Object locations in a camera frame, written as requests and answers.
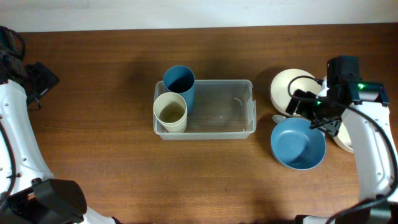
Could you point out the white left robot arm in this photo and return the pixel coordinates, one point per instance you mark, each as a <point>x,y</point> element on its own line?
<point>30,193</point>

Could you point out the blue bowl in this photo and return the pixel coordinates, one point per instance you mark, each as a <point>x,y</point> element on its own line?
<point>295,145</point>

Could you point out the cream spoon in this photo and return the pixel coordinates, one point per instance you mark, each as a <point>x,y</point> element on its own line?
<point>277,118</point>

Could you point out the cream cup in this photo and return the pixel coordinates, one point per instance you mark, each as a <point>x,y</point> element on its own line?
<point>174,128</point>
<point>170,107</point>

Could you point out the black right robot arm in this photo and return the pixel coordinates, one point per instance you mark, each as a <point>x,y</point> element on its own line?
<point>363,108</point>

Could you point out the clear plastic storage container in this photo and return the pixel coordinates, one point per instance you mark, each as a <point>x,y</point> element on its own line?
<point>222,109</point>

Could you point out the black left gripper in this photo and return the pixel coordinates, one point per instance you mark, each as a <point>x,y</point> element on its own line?
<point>43,79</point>

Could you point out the cream bowl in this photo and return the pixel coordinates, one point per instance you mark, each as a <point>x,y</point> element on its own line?
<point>343,140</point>
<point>279,94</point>

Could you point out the dark blue cup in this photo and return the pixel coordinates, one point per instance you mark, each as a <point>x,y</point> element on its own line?
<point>179,79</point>

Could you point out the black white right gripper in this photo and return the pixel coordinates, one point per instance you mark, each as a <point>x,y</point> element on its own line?
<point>330,126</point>

